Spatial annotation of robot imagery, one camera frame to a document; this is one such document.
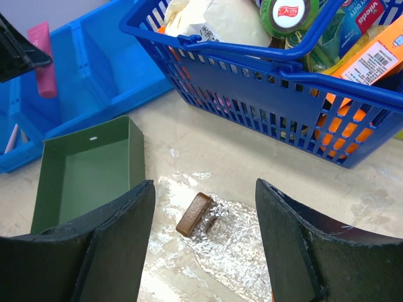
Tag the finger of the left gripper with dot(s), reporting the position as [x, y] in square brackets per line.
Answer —
[18, 55]

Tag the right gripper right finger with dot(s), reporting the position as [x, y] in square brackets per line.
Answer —
[313, 257]

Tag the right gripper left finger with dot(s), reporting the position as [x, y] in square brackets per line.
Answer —
[98, 256]

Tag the pink toothpaste tube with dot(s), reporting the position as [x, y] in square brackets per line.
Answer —
[39, 37]

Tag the clear glass tray wooden handles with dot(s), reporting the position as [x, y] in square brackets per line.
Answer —
[222, 259]

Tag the grey toothbrush in bin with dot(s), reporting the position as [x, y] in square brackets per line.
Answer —
[24, 137]

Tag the green metal tray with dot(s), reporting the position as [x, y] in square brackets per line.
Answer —
[86, 169]

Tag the light blue compartment bin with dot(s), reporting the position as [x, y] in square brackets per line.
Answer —
[101, 73]

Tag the orange scrub sponge pack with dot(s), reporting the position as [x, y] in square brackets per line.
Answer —
[181, 70]

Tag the dark blue shopping basket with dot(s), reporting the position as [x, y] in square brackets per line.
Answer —
[264, 89]

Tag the orange pink snack box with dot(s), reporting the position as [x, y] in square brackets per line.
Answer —
[349, 125]

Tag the crumpled beige paper bag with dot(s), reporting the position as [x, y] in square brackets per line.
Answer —
[217, 21]

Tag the glass jar gold lid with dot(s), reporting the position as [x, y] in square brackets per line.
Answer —
[294, 39]

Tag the green scouring sponge pack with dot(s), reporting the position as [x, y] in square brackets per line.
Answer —
[351, 28]

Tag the green soda bottle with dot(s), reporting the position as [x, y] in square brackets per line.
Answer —
[280, 18]

